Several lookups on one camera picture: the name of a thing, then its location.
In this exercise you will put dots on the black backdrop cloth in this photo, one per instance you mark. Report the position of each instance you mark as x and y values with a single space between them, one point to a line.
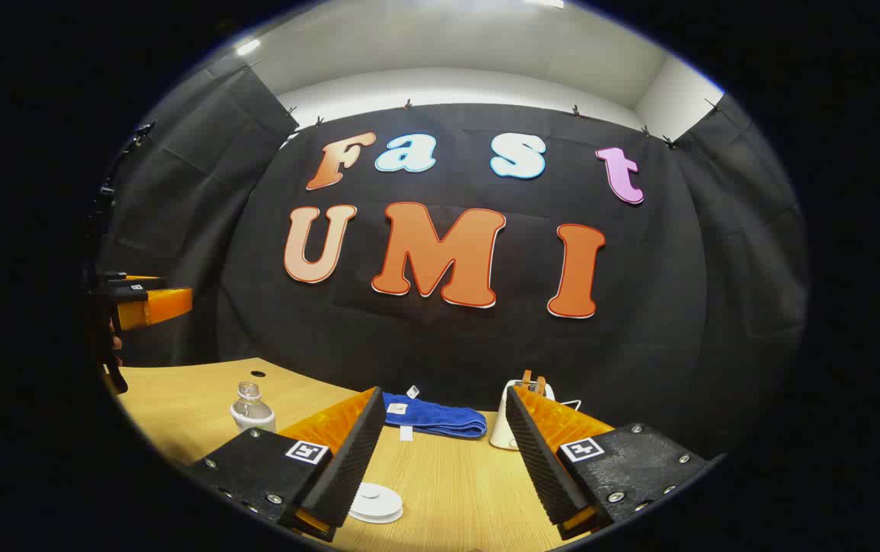
440 345

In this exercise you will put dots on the white saucer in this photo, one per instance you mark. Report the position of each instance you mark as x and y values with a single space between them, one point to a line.
375 520

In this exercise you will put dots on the blue folded towel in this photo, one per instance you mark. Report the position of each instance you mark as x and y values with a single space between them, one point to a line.
436 418

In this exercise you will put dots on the clear labelled water bottle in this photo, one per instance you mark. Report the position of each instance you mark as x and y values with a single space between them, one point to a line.
252 414

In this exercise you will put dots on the brown bread slice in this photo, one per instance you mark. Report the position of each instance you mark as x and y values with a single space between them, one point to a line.
532 381

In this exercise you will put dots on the cream toaster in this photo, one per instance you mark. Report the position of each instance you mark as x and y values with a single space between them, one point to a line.
503 425

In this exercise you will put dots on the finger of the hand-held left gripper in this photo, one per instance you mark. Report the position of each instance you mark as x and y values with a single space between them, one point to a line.
133 281
152 305

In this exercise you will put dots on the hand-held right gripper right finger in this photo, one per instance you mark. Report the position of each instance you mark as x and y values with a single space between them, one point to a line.
543 468

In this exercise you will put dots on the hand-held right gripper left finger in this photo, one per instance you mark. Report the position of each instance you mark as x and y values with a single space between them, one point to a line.
356 468

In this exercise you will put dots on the white teacup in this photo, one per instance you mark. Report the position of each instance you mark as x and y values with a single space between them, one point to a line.
396 508

